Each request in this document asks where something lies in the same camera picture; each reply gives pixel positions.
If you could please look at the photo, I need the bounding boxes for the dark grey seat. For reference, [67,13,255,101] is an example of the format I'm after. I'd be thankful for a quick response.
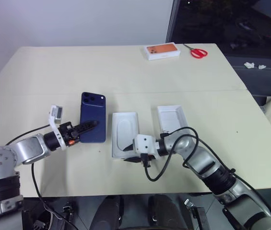
[226,51,271,106]

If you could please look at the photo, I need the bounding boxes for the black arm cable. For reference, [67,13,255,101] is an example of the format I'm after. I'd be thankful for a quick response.
[141,126,201,182]
[5,124,54,213]

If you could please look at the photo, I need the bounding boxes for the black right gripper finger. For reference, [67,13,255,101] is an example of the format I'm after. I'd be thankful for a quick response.
[121,143,135,152]
[123,156,142,164]

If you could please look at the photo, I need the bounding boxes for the dark blue smartphone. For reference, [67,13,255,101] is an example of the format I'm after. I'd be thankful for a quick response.
[79,92,107,145]

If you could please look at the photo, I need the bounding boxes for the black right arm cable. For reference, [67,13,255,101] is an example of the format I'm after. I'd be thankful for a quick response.
[141,126,201,182]

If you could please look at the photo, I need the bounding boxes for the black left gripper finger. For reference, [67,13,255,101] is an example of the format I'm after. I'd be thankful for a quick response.
[76,120,100,133]
[77,127,95,136]

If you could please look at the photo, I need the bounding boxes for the dark rounded shape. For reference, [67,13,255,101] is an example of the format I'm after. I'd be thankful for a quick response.
[95,195,124,230]
[148,194,182,230]

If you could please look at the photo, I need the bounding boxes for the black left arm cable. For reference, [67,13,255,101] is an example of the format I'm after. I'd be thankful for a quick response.
[5,124,54,213]

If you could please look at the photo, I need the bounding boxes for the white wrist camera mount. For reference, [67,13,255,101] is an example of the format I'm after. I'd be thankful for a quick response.
[47,104,80,151]
[133,134,160,159]

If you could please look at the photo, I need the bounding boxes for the red handled scissors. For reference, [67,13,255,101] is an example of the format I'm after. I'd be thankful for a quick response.
[182,43,209,59]

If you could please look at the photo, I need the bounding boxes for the white phone box base tray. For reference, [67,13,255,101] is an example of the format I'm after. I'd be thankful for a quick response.
[111,111,140,161]

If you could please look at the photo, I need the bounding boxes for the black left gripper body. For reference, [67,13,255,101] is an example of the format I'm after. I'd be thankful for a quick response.
[58,121,81,144]

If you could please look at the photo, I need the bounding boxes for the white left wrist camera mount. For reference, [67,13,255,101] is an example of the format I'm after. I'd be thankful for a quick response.
[47,104,80,151]

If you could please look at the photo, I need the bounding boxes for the white box with orange phone print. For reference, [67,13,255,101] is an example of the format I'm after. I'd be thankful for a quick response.
[143,43,182,61]

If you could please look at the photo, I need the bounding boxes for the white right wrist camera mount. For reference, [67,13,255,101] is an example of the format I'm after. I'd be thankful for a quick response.
[133,134,160,159]

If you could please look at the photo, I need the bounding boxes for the black metal bracket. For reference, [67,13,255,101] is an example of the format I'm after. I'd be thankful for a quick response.
[184,198,209,230]

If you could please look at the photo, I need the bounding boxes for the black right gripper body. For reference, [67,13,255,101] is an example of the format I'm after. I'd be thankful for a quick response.
[139,153,154,168]

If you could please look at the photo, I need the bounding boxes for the dark glass window pane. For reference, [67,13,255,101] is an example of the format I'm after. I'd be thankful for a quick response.
[166,0,271,57]

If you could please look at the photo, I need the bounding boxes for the white phone box lid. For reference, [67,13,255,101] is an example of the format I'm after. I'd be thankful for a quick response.
[157,104,189,135]

